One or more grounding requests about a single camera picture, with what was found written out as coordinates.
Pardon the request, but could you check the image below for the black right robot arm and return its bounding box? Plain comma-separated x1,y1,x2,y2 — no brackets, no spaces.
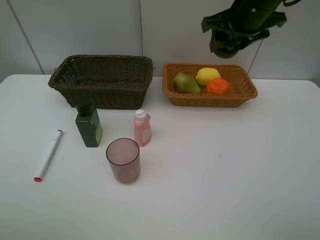
201,0,287,59

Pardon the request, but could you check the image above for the orange mandarin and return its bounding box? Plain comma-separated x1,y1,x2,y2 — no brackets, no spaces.
206,78,230,95

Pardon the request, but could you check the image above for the dark purple mangosteen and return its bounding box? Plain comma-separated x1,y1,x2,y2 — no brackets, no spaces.
214,41,240,59

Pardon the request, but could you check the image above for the white marker with pink caps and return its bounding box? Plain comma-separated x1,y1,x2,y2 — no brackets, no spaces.
33,129,63,183

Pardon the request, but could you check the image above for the dark green pump bottle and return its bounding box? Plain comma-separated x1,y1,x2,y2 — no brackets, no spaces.
75,97,103,148

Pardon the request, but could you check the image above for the pink dish soap bottle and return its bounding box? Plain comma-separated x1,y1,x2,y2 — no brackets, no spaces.
133,109,152,147

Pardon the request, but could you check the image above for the dark brown wicker basket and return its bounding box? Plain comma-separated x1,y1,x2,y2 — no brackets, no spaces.
48,54,154,110

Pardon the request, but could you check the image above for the yellow lemon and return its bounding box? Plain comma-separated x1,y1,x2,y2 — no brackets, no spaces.
195,67,221,87

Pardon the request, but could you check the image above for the orange wicker basket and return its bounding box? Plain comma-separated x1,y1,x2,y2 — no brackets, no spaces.
162,62,258,108

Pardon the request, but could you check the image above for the green red pear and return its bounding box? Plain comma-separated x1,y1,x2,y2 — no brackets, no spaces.
173,72,201,94

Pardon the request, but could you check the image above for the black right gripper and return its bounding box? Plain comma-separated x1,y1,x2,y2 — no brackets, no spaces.
201,7,287,53

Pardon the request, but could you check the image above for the pink translucent plastic cup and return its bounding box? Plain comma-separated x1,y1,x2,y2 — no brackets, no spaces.
105,138,141,184

